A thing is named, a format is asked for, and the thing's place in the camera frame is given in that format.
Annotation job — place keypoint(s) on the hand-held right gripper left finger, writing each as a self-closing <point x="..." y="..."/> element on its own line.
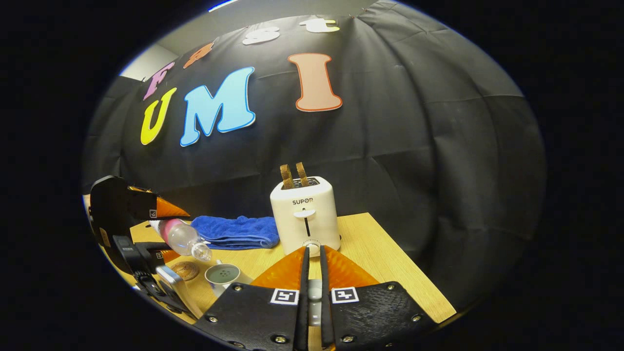
<point x="253" y="312"/>

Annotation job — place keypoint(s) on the clear plastic water bottle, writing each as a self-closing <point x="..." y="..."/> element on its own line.
<point x="180" y="236"/>

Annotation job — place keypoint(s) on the ceiling light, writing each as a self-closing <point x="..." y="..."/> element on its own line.
<point x="222" y="5"/>

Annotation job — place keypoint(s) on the round brown coaster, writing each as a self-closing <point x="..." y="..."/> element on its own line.
<point x="185" y="271"/>

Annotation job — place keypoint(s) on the white blue-patterned teacup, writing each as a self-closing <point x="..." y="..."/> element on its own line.
<point x="223" y="275"/>

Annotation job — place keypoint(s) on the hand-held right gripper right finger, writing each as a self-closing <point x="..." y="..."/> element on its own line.
<point x="375" y="312"/>

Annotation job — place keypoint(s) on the folded blue towel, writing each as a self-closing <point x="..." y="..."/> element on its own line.
<point x="234" y="231"/>

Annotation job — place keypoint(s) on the white toaster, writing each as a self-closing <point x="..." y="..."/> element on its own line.
<point x="304" y="219"/>

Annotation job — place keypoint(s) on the black backdrop cloth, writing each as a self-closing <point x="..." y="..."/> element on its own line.
<point x="414" y="146"/>

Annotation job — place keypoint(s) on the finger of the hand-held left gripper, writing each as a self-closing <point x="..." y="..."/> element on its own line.
<point x="142" y="204"/>
<point x="153" y="248"/>

